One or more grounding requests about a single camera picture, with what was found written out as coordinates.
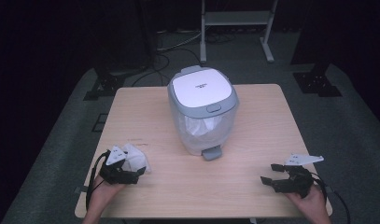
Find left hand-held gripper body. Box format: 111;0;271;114
98;145;141;186

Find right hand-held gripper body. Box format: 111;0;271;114
271;152;325;200

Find white tissue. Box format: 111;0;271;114
121;142;152;175

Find white pedal bin grey lid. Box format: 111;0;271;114
166;64;240;162

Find white plastic bin liner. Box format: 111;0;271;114
183;114;225;138

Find black stand base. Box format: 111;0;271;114
292;63;343;98
82;65;127;102

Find white metal stand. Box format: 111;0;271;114
199;0;279;65

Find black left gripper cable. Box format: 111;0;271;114
85;150;112;213

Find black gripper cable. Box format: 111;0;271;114
310;172;351;224
85;150;112;213

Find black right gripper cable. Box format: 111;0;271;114
310;172;351;224

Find black floor outlet frame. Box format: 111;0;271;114
91;113;109;133

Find black floor cables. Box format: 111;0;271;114
131;28;204;88

